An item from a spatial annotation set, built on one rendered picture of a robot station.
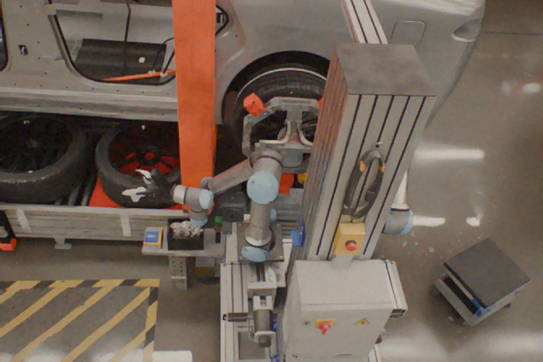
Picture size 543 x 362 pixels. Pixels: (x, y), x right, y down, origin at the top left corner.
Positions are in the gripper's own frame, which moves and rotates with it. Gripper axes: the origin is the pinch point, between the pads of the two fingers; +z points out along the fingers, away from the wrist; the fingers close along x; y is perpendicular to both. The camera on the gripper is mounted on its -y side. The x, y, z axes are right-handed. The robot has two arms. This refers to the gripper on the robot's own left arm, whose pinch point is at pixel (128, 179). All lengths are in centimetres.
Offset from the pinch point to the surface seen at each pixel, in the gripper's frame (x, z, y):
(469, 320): 50, -185, 105
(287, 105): 83, -55, 1
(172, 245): 30, -8, 70
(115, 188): 66, 39, 71
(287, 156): 72, -60, 27
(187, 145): 44.6, -11.9, 11.3
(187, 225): 40, -14, 62
